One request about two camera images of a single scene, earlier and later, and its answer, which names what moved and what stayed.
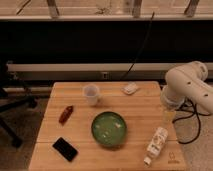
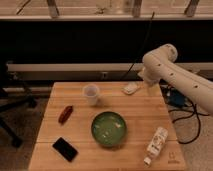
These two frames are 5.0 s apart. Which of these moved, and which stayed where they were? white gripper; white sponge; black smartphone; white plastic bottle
Moved: white gripper
Stayed: white sponge; white plastic bottle; black smartphone
